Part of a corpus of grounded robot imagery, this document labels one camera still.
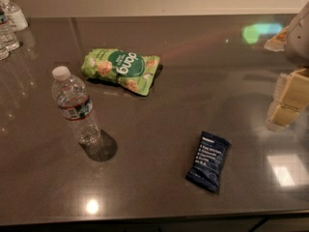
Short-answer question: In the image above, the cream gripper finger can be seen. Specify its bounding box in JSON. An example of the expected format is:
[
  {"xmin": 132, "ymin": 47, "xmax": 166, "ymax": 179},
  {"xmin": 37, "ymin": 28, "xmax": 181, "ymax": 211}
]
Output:
[
  {"xmin": 273, "ymin": 69, "xmax": 309, "ymax": 110},
  {"xmin": 265, "ymin": 101, "xmax": 299, "ymax": 131}
]

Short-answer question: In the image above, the dark blue rxbar wrapper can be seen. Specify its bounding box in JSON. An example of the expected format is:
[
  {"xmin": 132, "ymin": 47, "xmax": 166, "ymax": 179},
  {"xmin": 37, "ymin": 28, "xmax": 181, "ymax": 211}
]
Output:
[{"xmin": 185, "ymin": 131, "xmax": 231, "ymax": 193}]

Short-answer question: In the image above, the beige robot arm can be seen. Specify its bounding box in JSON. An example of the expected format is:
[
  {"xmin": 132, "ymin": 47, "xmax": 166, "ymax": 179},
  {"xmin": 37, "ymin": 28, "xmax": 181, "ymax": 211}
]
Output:
[{"xmin": 265, "ymin": 2, "xmax": 309, "ymax": 131}]

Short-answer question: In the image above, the green dang snack bag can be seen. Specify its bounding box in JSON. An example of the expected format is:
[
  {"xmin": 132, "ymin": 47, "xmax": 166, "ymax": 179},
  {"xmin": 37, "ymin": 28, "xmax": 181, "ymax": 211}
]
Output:
[{"xmin": 81, "ymin": 48, "xmax": 160, "ymax": 96}]

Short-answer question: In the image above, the clear plastic water bottle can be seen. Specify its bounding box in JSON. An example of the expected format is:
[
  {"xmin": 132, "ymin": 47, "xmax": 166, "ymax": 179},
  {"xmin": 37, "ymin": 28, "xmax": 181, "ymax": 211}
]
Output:
[{"xmin": 52, "ymin": 66, "xmax": 100, "ymax": 145}]

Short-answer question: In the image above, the white pump sanitizer bottle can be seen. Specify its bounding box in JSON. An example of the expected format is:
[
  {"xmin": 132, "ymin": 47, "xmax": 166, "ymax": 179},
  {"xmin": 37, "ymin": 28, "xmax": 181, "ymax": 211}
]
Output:
[{"xmin": 0, "ymin": 0, "xmax": 28, "ymax": 32}]

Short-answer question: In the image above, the clear water bottle red label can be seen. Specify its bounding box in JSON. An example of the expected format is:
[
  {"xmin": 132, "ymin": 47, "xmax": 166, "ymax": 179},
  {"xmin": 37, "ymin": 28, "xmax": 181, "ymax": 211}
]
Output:
[{"xmin": 0, "ymin": 7, "xmax": 20, "ymax": 51}]

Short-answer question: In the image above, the clear bottle at edge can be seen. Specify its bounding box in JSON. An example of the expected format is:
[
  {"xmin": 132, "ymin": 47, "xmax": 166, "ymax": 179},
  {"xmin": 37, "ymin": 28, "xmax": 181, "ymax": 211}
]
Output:
[{"xmin": 0, "ymin": 41, "xmax": 9, "ymax": 61}]

